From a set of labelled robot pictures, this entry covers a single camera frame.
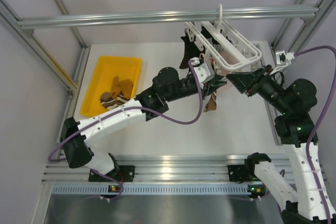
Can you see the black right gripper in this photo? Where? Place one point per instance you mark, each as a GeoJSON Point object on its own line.
{"type": "Point", "coordinates": [242, 81]}

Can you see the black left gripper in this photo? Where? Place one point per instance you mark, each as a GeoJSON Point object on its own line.
{"type": "Point", "coordinates": [211, 86]}

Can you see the brown white striped sock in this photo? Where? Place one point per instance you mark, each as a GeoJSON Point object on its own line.
{"type": "Point", "coordinates": [212, 103]}

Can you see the white plastic clip hanger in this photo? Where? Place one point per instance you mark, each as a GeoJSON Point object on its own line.
{"type": "Point", "coordinates": [233, 43]}

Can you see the pink sheer sock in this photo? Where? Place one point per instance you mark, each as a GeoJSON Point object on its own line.
{"type": "Point", "coordinates": [219, 70]}

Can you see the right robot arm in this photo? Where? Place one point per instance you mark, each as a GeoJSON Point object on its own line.
{"type": "Point", "coordinates": [307, 201]}

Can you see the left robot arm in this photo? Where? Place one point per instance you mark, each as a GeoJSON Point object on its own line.
{"type": "Point", "coordinates": [79, 137]}

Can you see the black hanging sock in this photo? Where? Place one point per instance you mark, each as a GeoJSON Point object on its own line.
{"type": "Point", "coordinates": [208, 36]}

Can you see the mustard yellow sock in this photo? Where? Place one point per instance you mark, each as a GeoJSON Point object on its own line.
{"type": "Point", "coordinates": [116, 87]}
{"type": "Point", "coordinates": [126, 87]}

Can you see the aluminium top crossbar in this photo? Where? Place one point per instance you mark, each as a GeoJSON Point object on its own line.
{"type": "Point", "coordinates": [173, 16]}

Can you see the yellow plastic tray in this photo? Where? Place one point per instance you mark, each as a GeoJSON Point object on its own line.
{"type": "Point", "coordinates": [106, 69]}

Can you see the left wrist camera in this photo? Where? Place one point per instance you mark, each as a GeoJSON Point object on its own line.
{"type": "Point", "coordinates": [201, 69]}

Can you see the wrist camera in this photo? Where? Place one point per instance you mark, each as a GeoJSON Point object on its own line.
{"type": "Point", "coordinates": [201, 69]}
{"type": "Point", "coordinates": [283, 60]}

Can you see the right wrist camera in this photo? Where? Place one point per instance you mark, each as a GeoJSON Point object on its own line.
{"type": "Point", "coordinates": [283, 60]}

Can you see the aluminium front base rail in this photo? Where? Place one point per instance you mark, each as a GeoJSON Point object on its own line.
{"type": "Point", "coordinates": [156, 169]}

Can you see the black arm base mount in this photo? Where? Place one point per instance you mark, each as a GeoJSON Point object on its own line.
{"type": "Point", "coordinates": [239, 174]}

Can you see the grey slotted cable duct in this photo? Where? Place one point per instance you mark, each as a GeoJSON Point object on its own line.
{"type": "Point", "coordinates": [159, 189]}

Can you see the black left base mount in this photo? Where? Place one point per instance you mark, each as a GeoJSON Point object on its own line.
{"type": "Point", "coordinates": [126, 173]}

